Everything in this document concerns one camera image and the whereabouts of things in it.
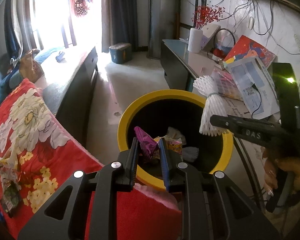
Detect pink yellow snack wrapper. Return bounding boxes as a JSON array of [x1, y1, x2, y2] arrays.
[[154, 135, 183, 155]]

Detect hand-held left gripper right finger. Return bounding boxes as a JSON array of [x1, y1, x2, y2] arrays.
[[158, 137, 280, 240]]

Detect white tissue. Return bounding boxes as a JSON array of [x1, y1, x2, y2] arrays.
[[166, 127, 187, 143]]

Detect white card box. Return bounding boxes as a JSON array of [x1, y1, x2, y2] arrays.
[[200, 24, 221, 50]]

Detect dark television cabinet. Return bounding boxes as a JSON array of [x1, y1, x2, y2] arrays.
[[161, 39, 300, 230]]

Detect white yellow snack wrapper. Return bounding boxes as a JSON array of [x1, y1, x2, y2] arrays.
[[0, 152, 22, 180]]

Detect colourful bead box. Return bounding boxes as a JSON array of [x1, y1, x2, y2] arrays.
[[211, 67, 244, 102]]

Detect red floral blanket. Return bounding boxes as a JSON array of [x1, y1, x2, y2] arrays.
[[0, 78, 183, 240]]

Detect yellow trash bin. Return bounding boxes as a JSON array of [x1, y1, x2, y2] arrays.
[[117, 89, 233, 190]]

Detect dark green snack wrapper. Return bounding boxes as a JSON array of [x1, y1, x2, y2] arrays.
[[1, 180, 23, 212]]

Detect white plastic scrap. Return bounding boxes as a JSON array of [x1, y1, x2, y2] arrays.
[[181, 146, 199, 162]]

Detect white vase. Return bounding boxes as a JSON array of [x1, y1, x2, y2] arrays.
[[187, 27, 203, 53]]

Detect red picture book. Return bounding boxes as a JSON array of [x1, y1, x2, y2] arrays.
[[222, 35, 277, 67]]

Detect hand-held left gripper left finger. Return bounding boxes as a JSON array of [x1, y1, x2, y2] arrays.
[[17, 137, 140, 240]]

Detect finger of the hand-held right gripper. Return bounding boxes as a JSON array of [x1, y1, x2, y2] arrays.
[[209, 114, 290, 147]]

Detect brown sliding door frame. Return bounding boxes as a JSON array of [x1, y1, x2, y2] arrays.
[[22, 0, 77, 49]]

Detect red berry branches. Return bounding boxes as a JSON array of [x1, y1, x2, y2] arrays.
[[191, 4, 227, 30]]

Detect person's right hand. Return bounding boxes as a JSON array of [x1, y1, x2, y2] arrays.
[[262, 151, 300, 197]]

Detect grey tower air conditioner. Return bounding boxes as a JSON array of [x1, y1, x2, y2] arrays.
[[147, 0, 183, 60]]

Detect black charger cable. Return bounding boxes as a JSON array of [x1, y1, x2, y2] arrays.
[[250, 81, 263, 113]]

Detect white printed envelope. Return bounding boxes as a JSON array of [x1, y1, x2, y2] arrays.
[[225, 56, 280, 120]]

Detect white foam net sleeve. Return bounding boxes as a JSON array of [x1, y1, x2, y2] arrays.
[[193, 75, 232, 137]]

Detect dark coffee table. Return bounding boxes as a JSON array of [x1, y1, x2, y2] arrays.
[[32, 45, 99, 148]]

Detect brown paper bag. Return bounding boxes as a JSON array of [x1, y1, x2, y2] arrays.
[[19, 49, 44, 83]]

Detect blue storage stool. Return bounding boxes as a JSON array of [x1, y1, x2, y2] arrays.
[[109, 42, 132, 64]]

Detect blue curtain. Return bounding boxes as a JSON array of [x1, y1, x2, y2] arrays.
[[4, 0, 24, 55]]

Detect basket with black handle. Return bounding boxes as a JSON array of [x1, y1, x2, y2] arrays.
[[207, 28, 237, 60]]

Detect purple snack wrapper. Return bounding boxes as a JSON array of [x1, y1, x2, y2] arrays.
[[134, 126, 159, 164]]

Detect grey curtain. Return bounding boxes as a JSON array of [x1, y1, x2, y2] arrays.
[[101, 0, 150, 53]]

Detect black wall cables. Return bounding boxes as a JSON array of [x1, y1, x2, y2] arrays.
[[190, 0, 300, 55]]

